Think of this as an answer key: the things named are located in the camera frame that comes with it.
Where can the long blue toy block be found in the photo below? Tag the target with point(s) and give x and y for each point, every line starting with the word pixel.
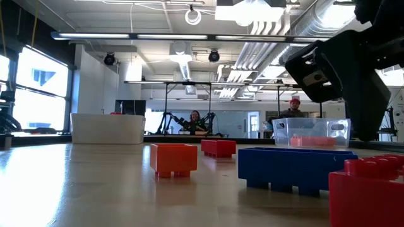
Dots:
pixel 284 168

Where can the black background robot arm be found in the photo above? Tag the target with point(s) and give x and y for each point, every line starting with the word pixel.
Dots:
pixel 170 121
pixel 210 121

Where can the black equipment by window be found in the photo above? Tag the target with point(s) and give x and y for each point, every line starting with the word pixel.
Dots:
pixel 5 142

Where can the white door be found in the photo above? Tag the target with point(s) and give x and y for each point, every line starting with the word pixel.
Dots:
pixel 254 124

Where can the black table edge rail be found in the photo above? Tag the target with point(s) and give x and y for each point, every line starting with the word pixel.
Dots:
pixel 41 139

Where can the person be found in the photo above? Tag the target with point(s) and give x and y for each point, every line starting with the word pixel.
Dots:
pixel 195 123
pixel 293 113

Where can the clear plastic bin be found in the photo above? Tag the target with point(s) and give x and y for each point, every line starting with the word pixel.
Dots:
pixel 303 127

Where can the red toy block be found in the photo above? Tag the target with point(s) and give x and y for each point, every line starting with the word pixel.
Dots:
pixel 115 113
pixel 366 198
pixel 218 148

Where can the silver ventilation duct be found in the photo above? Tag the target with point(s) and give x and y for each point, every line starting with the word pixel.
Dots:
pixel 303 31

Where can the round black ceiling camera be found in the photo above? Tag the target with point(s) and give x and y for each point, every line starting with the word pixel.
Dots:
pixel 109 59
pixel 214 56

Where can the white plastic bin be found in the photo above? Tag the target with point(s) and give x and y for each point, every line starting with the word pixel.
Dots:
pixel 107 129

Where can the narrow bright window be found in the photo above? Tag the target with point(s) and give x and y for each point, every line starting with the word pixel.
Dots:
pixel 3 67

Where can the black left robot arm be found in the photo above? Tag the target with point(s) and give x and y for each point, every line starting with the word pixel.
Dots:
pixel 8 122

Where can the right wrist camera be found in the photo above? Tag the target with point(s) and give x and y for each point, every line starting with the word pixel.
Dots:
pixel 311 77

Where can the white ceiling light fixture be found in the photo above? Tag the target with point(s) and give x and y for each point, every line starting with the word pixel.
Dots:
pixel 249 12

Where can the white ceiling duct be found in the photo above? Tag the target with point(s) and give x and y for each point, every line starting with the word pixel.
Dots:
pixel 184 67

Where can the large bright window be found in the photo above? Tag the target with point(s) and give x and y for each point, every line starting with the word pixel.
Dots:
pixel 41 94

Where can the overhead light bar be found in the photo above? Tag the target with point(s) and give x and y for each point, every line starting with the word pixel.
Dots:
pixel 172 37

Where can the person's red cap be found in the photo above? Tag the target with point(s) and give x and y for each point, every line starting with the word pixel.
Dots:
pixel 295 101

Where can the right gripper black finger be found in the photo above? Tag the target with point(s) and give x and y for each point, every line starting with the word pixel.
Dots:
pixel 363 94

